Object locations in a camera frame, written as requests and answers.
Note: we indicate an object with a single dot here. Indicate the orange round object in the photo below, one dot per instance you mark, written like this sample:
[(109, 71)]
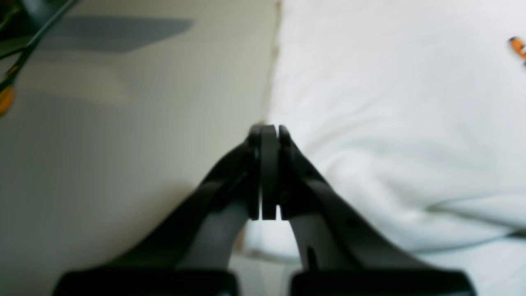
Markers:
[(6, 99)]

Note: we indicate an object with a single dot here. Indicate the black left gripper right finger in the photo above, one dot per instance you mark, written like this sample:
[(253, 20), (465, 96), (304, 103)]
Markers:
[(341, 253)]

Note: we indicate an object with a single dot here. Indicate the white printed T-shirt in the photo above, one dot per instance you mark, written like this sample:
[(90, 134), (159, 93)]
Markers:
[(414, 112)]

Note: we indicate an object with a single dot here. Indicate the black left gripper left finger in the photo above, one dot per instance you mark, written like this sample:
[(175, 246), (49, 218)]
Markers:
[(189, 252)]

